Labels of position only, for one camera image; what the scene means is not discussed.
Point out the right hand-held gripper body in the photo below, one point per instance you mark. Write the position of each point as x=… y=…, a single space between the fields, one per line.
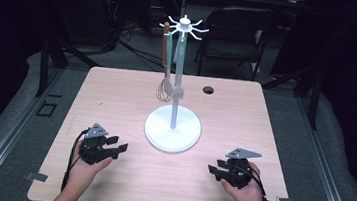
x=239 y=174

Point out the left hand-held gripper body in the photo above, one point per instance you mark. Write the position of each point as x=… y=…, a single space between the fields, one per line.
x=92 y=148

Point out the person's left hand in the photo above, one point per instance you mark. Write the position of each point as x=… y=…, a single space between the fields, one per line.
x=83 y=174

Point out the person's right hand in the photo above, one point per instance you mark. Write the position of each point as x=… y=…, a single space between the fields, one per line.
x=248 y=196

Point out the dark equipment with red light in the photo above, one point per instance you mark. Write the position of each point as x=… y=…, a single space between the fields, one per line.
x=113 y=6

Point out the metal floor rail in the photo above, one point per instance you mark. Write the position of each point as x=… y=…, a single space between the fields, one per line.
x=12 y=133
x=323 y=166

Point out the white utensil rack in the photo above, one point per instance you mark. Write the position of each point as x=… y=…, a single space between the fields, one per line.
x=171 y=133

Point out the black metal frame stand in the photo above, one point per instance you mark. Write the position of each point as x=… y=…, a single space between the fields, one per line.
x=314 y=101
x=44 y=66

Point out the black folding chair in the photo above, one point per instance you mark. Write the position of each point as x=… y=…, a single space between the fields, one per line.
x=235 y=22

